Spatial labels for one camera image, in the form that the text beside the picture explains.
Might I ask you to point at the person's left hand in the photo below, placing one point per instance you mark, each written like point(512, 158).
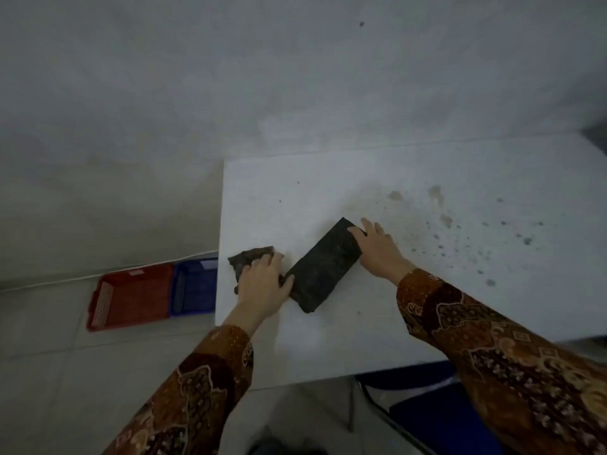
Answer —
point(263, 286)

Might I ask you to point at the person's right hand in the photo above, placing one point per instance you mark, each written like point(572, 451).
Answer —
point(381, 255)

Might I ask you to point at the blue plastic basket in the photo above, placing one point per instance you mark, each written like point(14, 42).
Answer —
point(197, 286)

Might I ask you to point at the red plastic basket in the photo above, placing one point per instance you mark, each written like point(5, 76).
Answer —
point(135, 296)

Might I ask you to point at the person's left forearm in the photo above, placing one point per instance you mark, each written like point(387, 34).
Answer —
point(199, 388)

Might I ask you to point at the person's right forearm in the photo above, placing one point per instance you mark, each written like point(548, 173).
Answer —
point(498, 355)

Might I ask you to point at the person's grey trousers leg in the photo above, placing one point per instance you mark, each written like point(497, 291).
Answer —
point(284, 447)

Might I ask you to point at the blue chair with metal frame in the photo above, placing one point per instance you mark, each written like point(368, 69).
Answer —
point(441, 421)

